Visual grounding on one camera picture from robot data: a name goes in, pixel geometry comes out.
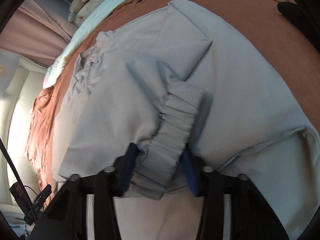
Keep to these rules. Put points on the mint green blanket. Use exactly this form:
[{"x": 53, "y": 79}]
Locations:
[{"x": 87, "y": 20}]

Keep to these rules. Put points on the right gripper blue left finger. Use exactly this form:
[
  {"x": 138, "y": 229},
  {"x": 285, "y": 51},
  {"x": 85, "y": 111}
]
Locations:
[{"x": 112, "y": 182}]

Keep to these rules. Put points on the light grey beige jacket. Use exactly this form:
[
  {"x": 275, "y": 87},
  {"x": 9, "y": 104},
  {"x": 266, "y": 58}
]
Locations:
[{"x": 182, "y": 76}]

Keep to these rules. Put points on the rust orange bed cover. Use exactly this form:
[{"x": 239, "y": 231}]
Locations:
[{"x": 280, "y": 42}]

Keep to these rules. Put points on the cream padded headboard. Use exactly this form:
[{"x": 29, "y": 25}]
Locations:
[{"x": 16, "y": 108}]

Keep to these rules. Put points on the pink curtain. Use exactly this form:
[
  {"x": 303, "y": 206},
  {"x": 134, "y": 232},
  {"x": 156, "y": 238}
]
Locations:
[{"x": 37, "y": 32}]

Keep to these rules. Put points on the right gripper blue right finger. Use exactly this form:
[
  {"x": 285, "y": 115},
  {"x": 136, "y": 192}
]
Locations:
[{"x": 200, "y": 183}]

